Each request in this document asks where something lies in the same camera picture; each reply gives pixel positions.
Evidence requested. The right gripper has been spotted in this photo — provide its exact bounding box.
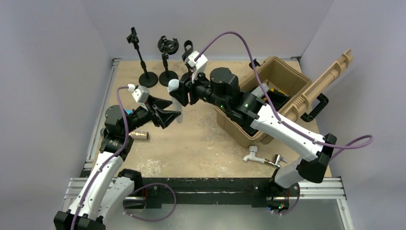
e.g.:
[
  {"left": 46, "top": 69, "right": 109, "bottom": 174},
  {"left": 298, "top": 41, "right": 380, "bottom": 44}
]
[{"left": 171, "top": 67, "right": 228, "bottom": 110}]

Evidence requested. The black shockmount mic stand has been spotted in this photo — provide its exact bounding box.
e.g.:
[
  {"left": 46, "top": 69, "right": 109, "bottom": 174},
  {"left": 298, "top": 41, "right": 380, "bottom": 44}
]
[{"left": 158, "top": 35, "right": 179, "bottom": 87}]

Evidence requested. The chrome metal fitting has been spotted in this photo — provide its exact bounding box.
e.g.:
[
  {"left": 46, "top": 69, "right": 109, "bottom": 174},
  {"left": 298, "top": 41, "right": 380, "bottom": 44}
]
[{"left": 264, "top": 154, "right": 288, "bottom": 168}]

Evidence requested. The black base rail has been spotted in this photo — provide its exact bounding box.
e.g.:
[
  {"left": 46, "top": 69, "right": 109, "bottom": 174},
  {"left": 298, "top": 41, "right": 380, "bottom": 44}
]
[{"left": 135, "top": 177, "right": 299, "bottom": 208}]

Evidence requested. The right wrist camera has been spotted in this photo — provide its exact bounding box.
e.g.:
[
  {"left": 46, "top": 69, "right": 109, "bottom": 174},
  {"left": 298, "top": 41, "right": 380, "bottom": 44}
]
[{"left": 184, "top": 51, "right": 208, "bottom": 83}]

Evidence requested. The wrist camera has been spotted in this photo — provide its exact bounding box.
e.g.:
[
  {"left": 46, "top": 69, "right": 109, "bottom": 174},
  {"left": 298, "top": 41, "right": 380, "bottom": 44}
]
[
  {"left": 184, "top": 51, "right": 208, "bottom": 83},
  {"left": 127, "top": 84, "right": 150, "bottom": 110}
]

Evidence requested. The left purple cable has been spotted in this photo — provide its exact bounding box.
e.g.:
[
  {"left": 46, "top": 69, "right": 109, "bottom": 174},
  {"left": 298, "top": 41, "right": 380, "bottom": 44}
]
[{"left": 69, "top": 85, "right": 134, "bottom": 230}]

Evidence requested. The white microphone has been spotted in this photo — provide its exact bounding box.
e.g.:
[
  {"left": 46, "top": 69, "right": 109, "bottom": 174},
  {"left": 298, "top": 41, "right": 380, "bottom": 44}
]
[{"left": 168, "top": 79, "right": 183, "bottom": 124}]

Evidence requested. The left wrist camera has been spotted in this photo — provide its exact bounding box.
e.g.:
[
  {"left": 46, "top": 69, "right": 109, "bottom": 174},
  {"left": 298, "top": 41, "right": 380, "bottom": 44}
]
[{"left": 127, "top": 84, "right": 150, "bottom": 110}]

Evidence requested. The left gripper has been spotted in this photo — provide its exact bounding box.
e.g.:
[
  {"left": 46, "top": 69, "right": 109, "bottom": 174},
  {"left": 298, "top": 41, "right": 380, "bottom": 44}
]
[{"left": 123, "top": 95, "right": 180, "bottom": 135}]

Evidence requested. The glitter rhinestone microphone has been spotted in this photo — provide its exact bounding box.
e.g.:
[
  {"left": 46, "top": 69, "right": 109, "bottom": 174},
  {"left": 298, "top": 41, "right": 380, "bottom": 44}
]
[{"left": 129, "top": 130, "right": 150, "bottom": 141}]

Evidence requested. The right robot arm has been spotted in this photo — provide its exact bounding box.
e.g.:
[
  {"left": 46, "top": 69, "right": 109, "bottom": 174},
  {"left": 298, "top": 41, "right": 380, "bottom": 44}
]
[{"left": 168, "top": 68, "right": 337, "bottom": 195}]

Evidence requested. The black clip mic stand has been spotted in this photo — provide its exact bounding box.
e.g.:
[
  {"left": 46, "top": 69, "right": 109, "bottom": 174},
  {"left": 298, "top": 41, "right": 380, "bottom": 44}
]
[{"left": 181, "top": 40, "right": 193, "bottom": 62}]

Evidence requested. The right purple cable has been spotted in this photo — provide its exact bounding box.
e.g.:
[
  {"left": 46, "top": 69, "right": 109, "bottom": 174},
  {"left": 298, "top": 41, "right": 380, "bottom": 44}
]
[{"left": 195, "top": 31, "right": 374, "bottom": 160}]

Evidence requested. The white plastic faucet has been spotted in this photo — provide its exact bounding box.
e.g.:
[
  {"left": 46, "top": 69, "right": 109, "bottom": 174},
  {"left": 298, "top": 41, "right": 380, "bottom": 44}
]
[{"left": 243, "top": 145, "right": 265, "bottom": 164}]

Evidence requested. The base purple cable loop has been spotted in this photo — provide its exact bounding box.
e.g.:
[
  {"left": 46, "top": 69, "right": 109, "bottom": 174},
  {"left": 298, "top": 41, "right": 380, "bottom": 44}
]
[{"left": 122, "top": 183, "right": 177, "bottom": 223}]

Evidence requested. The tan plastic case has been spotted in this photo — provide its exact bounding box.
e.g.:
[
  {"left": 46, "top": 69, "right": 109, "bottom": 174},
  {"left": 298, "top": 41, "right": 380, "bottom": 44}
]
[{"left": 214, "top": 49, "right": 353, "bottom": 148}]

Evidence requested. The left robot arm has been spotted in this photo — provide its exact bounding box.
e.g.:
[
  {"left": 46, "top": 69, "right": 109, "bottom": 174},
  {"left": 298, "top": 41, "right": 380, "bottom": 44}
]
[{"left": 54, "top": 95, "right": 181, "bottom": 230}]

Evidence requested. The grey device in case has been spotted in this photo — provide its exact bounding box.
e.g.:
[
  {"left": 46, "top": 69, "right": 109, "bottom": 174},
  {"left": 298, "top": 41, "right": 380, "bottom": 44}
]
[{"left": 251, "top": 83, "right": 269, "bottom": 98}]

